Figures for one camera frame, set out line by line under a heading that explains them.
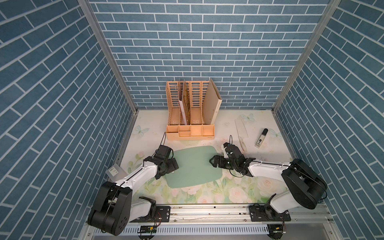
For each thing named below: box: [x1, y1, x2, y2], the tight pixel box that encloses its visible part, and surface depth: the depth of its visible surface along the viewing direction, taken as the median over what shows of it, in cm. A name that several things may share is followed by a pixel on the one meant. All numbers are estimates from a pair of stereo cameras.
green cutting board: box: [165, 145, 223, 189], surface depth 93 cm
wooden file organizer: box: [166, 81, 215, 141], surface depth 107 cm
